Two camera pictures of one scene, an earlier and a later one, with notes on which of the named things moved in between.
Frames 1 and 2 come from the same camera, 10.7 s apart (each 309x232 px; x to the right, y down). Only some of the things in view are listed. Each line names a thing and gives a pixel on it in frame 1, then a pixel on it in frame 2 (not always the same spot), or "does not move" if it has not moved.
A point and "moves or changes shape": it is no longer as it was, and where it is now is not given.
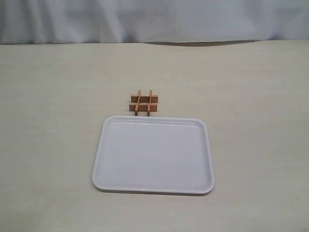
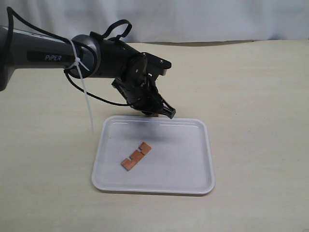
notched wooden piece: (136, 106) moves or changes shape
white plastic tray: (154, 154) does not move
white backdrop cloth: (72, 21) does not move
